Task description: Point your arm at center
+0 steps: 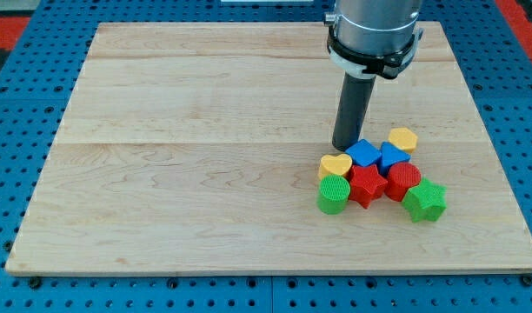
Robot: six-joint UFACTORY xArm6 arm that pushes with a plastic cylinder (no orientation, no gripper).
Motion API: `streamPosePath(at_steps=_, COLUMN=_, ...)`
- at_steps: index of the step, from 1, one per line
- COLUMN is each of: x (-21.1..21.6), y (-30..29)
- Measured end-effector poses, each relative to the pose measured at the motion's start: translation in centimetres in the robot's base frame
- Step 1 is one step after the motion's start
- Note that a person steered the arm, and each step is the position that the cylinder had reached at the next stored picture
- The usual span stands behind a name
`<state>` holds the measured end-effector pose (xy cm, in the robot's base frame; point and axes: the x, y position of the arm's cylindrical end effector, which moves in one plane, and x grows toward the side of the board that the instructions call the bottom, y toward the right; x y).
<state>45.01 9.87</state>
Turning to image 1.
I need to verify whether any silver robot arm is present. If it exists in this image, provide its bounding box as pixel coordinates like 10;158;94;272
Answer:
324;0;423;79

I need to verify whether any yellow heart block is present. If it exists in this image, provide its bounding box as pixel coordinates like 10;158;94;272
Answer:
317;154;353;180

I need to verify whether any green cylinder block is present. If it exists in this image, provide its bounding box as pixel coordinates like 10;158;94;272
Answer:
316;175;350;215

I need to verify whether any light wooden board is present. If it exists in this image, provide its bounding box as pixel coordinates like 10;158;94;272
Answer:
5;22;532;276

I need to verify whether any blue cube block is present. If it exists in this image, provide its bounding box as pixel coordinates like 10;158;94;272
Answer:
345;139;382;167

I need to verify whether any red star block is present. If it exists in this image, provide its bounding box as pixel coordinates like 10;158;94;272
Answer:
349;164;388;209

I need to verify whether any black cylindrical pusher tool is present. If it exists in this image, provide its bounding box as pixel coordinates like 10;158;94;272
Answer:
332;74;376;151

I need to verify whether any blue triangle block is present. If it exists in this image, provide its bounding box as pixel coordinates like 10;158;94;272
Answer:
377;142;410;176

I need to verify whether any red cylinder block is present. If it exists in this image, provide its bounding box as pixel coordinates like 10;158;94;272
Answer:
385;162;422;202

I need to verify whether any yellow hexagon block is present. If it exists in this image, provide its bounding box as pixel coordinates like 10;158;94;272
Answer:
388;127;418;154

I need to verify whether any green star block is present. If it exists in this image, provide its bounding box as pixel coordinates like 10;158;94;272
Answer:
401;177;447;223

